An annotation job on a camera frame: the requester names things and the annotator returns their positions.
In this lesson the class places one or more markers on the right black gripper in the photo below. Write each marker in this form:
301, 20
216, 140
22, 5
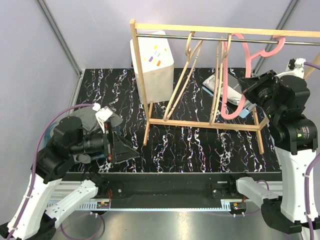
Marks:
250, 85

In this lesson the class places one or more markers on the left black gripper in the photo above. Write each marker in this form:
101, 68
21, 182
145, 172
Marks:
116, 148

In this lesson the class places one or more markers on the pink plastic hanger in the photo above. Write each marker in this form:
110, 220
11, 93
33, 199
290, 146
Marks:
247, 70

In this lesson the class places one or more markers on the grey shorts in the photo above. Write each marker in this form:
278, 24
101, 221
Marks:
89, 122

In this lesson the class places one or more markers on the beige hanger of comic shorts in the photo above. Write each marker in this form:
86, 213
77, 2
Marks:
221, 55

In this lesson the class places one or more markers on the beige hanger of navy shorts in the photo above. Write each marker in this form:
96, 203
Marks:
191, 53

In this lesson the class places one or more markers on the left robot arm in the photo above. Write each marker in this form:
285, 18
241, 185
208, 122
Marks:
34, 219

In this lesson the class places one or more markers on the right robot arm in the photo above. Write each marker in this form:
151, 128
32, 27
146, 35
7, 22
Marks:
282, 97

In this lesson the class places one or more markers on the grey booklet with label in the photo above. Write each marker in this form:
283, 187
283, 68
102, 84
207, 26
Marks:
233, 93

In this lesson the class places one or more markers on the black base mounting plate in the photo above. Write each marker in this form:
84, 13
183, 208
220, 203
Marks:
164, 191

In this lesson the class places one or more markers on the white box with stickers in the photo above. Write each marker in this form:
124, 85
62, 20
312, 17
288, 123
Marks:
157, 67

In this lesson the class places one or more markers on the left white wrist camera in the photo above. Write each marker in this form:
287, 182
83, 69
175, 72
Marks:
102, 114

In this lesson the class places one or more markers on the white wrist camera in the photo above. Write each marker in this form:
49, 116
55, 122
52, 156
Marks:
102, 114
294, 68

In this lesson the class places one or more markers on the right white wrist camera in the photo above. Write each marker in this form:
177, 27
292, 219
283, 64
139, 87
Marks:
294, 68

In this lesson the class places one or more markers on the metal clothes rail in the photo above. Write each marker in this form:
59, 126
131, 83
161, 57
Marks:
212, 39

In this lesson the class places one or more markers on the wooden clothes rack frame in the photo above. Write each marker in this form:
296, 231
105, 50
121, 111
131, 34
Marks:
257, 126

